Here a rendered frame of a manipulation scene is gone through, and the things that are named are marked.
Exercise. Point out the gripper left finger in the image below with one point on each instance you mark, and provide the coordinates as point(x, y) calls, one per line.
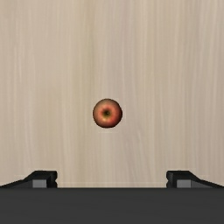
point(40, 176)

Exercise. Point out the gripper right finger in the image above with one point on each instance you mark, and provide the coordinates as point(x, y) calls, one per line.
point(183, 176)

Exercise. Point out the red apple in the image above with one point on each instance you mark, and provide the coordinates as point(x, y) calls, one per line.
point(107, 113)

